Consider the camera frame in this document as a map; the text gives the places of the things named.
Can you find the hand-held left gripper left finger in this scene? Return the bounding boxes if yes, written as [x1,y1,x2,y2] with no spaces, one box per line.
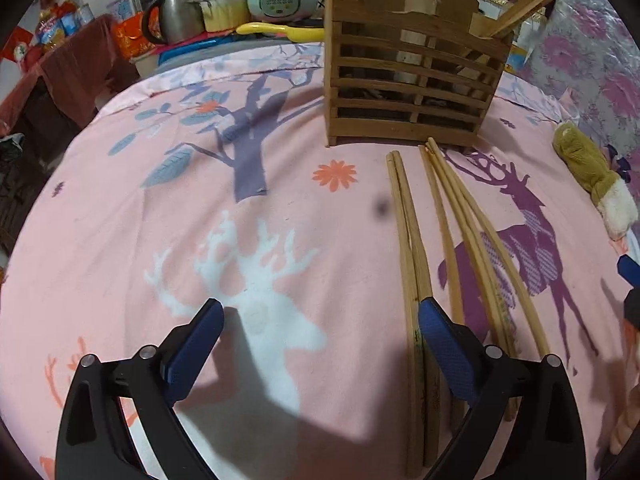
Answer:
[54,298,225,480]

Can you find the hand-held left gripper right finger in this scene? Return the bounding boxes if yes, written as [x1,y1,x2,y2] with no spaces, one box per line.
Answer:
[418,297,587,480]

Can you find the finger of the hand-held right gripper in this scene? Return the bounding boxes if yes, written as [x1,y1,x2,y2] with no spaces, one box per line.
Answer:
[617,254,640,289]
[624,290,640,330]

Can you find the wooden chopstick holder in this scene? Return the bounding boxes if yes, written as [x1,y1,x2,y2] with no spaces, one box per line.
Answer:
[322,0,516,150]

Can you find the person's right hand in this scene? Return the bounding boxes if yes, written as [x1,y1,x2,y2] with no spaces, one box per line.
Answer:
[609,384,640,457]

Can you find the pink deer print bed sheet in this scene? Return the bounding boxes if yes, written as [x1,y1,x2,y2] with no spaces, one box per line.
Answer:
[0,42,640,480]

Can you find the olive plush with white cuff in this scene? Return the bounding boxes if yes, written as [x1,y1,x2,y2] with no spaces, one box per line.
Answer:
[552,122,632,240]

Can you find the floral plastic wrapped mattress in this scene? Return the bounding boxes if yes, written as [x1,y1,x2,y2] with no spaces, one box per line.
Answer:
[515,0,640,128]

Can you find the clear plastic oil bottle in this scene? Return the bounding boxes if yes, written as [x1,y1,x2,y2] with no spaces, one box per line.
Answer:
[505,10,547,74]

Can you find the beige plastic bucket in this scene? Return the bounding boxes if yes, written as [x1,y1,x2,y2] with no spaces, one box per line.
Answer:
[130,52,161,79]

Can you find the blue plastic box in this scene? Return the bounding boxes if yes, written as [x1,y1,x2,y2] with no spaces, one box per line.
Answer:
[155,34,242,69]

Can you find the table with red cloth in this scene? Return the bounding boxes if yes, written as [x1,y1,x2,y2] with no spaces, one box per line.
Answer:
[0,15,141,132]

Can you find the orange gift bag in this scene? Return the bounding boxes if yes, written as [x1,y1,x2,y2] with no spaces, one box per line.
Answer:
[110,15,151,64]

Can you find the yellow ladle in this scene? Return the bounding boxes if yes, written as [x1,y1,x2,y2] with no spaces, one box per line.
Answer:
[235,20,326,44]

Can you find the stainless steel kettle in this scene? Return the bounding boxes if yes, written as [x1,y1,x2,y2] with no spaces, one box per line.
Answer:
[142,0,204,46]

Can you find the cream cooking pot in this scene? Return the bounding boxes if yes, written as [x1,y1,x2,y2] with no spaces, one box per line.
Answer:
[197,0,250,32]

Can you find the yellow cooking oil bottle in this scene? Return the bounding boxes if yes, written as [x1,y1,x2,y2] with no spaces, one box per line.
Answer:
[35,17,66,54]

